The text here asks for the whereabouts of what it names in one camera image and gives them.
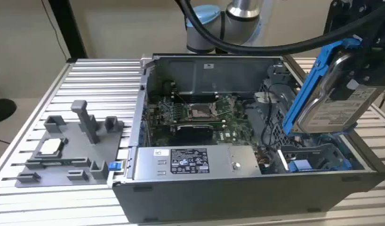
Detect hard disk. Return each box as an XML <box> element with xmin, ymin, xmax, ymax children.
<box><xmin>280</xmin><ymin>37</ymin><xmax>378</xmax><ymax>137</ymax></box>

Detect multicoloured disk power wire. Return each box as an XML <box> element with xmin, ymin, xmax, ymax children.
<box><xmin>255</xmin><ymin>152</ymin><xmax>271</xmax><ymax>169</ymax></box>

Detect black disk bay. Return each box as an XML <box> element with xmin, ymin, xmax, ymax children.
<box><xmin>276</xmin><ymin>135</ymin><xmax>366</xmax><ymax>173</ymax></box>

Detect grey metal drive cage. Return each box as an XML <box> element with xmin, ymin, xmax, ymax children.
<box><xmin>243</xmin><ymin>77</ymin><xmax>306</xmax><ymax>148</ymax></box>

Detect green motherboard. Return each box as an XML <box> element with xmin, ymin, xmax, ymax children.
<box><xmin>146</xmin><ymin>93</ymin><xmax>259</xmax><ymax>147</ymax></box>

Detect CPU socket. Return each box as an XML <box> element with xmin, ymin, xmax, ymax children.
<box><xmin>186</xmin><ymin>102</ymin><xmax>219</xmax><ymax>122</ymax></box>

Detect black graphics card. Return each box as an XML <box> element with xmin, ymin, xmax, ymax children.
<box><xmin>171</xmin><ymin>124</ymin><xmax>217</xmax><ymax>145</ymax></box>

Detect dark grey PC case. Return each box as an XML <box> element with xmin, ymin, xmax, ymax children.
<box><xmin>106</xmin><ymin>53</ymin><xmax>385</xmax><ymax>223</ymax></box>

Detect silver power supply unit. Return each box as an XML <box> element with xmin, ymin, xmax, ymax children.
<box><xmin>131</xmin><ymin>145</ymin><xmax>263</xmax><ymax>181</ymax></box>

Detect grey parts rack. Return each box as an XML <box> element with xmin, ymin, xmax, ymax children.
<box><xmin>14</xmin><ymin>100</ymin><xmax>127</xmax><ymax>189</ymax></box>

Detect green RAM stick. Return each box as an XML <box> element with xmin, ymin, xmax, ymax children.
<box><xmin>26</xmin><ymin>158</ymin><xmax>87</xmax><ymax>166</ymax></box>

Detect silver CPU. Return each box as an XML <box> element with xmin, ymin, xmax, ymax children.
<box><xmin>37</xmin><ymin>138</ymin><xmax>66</xmax><ymax>156</ymax></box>

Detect black round stand base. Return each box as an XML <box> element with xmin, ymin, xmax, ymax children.
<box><xmin>0</xmin><ymin>98</ymin><xmax>17</xmax><ymax>124</ymax></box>

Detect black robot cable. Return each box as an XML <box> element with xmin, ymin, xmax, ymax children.
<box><xmin>175</xmin><ymin>0</ymin><xmax>385</xmax><ymax>54</ymax></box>

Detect black upright post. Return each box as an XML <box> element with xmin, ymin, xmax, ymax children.
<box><xmin>49</xmin><ymin>0</ymin><xmax>89</xmax><ymax>60</ymax></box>

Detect thin black wall cable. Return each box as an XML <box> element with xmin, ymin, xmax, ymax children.
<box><xmin>41</xmin><ymin>0</ymin><xmax>69</xmax><ymax>63</ymax></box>

